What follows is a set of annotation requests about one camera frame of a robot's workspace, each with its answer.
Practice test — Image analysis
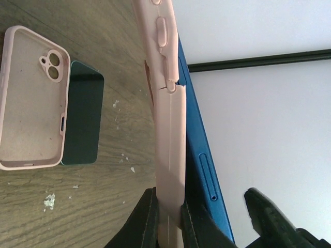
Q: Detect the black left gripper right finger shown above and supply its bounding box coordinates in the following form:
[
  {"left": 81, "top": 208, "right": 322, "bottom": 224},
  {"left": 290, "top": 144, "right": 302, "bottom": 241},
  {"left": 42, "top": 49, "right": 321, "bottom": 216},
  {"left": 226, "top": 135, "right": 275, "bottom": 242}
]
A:
[{"left": 181, "top": 201, "right": 236, "bottom": 247}]

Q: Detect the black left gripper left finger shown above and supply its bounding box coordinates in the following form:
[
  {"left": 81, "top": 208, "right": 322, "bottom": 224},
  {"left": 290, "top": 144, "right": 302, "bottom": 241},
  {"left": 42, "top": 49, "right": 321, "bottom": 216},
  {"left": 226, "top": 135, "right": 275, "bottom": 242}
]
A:
[{"left": 105, "top": 188, "right": 159, "bottom": 248}]

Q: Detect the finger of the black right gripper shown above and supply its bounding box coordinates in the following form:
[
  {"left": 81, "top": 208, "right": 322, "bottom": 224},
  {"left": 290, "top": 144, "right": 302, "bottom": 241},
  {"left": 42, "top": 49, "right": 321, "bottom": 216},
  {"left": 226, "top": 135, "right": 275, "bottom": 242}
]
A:
[{"left": 244, "top": 188, "right": 330, "bottom": 248}]

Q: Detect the blue smartphone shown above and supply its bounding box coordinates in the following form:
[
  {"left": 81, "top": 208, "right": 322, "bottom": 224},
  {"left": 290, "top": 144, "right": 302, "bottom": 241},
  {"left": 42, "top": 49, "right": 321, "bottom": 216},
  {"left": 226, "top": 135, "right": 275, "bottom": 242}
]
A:
[{"left": 178, "top": 42, "right": 234, "bottom": 242}]

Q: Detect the black screen smartphone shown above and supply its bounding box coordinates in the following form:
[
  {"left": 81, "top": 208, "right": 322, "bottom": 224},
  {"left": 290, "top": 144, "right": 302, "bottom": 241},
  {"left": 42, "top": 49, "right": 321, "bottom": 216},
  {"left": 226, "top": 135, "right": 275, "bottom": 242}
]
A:
[{"left": 61, "top": 60, "right": 104, "bottom": 166}]

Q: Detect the plain pink phone case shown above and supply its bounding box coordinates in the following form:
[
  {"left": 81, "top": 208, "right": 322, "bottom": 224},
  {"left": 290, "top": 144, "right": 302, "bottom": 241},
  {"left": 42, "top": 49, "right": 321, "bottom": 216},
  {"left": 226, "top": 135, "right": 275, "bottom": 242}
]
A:
[{"left": 1, "top": 25, "right": 71, "bottom": 171}]

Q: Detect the pink ring-stand phone case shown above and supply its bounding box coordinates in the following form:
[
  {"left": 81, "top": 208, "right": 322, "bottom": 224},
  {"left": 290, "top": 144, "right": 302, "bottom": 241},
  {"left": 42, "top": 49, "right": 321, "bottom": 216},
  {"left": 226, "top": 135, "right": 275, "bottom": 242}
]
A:
[{"left": 132, "top": 1, "right": 187, "bottom": 247}]

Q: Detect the black enclosure frame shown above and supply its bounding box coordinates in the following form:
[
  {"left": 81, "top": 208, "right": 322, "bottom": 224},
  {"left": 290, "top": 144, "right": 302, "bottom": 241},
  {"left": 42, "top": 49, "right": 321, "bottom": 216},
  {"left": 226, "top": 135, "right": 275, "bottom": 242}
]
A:
[{"left": 188, "top": 49, "right": 330, "bottom": 73}]

